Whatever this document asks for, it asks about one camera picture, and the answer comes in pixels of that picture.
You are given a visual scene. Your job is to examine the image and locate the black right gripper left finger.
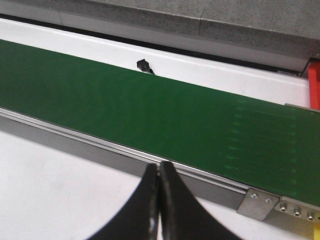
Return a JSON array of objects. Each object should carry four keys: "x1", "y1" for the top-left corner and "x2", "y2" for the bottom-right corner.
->
[{"x1": 90, "y1": 163, "x2": 159, "y2": 240}]

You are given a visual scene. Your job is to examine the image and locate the aluminium conveyor front rail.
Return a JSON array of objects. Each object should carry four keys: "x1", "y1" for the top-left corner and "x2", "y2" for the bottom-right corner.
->
[{"x1": 0, "y1": 108, "x2": 249, "y2": 210}]

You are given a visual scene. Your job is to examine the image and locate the grey stone countertop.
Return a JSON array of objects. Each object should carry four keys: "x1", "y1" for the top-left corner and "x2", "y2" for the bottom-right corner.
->
[{"x1": 0, "y1": 0, "x2": 320, "y2": 72}]

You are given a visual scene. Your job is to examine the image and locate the green conveyor belt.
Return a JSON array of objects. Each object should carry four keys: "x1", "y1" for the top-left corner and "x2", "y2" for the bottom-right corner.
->
[{"x1": 0, "y1": 40, "x2": 320, "y2": 206}]

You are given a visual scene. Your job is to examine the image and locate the metal conveyor end bracket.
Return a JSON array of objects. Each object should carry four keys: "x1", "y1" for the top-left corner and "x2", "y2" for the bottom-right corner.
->
[{"x1": 236, "y1": 188, "x2": 320, "y2": 224}]

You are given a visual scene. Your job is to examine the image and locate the white conveyor back rail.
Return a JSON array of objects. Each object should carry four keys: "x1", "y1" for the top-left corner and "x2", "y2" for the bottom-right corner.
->
[{"x1": 0, "y1": 19, "x2": 310, "y2": 108}]

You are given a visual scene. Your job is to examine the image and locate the red plastic tray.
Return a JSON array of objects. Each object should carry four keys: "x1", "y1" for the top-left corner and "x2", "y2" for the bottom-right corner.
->
[{"x1": 307, "y1": 60, "x2": 320, "y2": 110}]

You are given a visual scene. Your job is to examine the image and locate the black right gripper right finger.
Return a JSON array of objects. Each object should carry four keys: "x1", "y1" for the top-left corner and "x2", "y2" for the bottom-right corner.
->
[{"x1": 158, "y1": 161, "x2": 240, "y2": 240}]

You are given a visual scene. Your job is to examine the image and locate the black sensor on rail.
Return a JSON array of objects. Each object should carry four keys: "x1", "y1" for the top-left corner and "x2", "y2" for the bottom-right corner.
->
[{"x1": 136, "y1": 59, "x2": 155, "y2": 75}]

